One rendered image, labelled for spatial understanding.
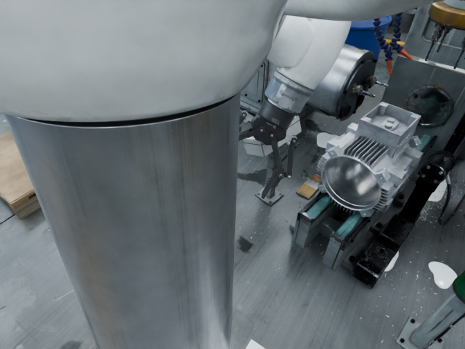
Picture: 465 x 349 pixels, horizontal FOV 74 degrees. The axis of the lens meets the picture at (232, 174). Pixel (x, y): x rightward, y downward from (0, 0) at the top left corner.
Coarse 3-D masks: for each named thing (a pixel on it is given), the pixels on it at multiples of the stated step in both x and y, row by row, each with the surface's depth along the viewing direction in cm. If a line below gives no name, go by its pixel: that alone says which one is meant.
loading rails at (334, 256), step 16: (432, 144) 108; (416, 176) 108; (320, 192) 87; (304, 208) 83; (320, 208) 84; (336, 208) 94; (304, 224) 82; (320, 224) 89; (336, 224) 89; (352, 224) 80; (368, 224) 86; (384, 224) 92; (304, 240) 86; (336, 240) 76; (352, 240) 77; (336, 256) 80; (352, 256) 83
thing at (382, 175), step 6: (414, 138) 78; (414, 144) 78; (420, 144) 79; (330, 150) 76; (336, 150) 75; (330, 156) 77; (384, 168) 70; (378, 174) 70; (384, 174) 69; (378, 180) 70; (384, 180) 69; (318, 186) 85; (324, 192) 84; (366, 210) 77; (372, 210) 78; (366, 216) 78
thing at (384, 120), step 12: (384, 108) 80; (396, 108) 79; (360, 120) 75; (372, 120) 80; (384, 120) 78; (396, 120) 80; (408, 120) 77; (360, 132) 77; (372, 132) 74; (384, 132) 72; (396, 132) 71; (408, 132) 74; (384, 144) 74; (396, 144) 72
